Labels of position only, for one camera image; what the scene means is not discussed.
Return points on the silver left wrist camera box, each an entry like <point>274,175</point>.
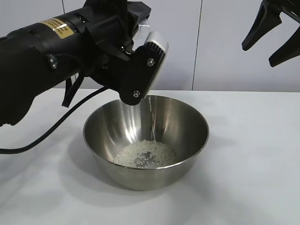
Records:
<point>140,70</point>

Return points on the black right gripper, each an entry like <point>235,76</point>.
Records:
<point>289,7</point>

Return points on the stainless steel mixing bowl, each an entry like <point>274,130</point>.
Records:
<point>187,140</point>

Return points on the white rice grains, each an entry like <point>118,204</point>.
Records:
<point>152,152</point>

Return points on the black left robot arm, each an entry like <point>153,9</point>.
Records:
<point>23,70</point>

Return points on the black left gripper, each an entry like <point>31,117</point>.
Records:
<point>105,35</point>

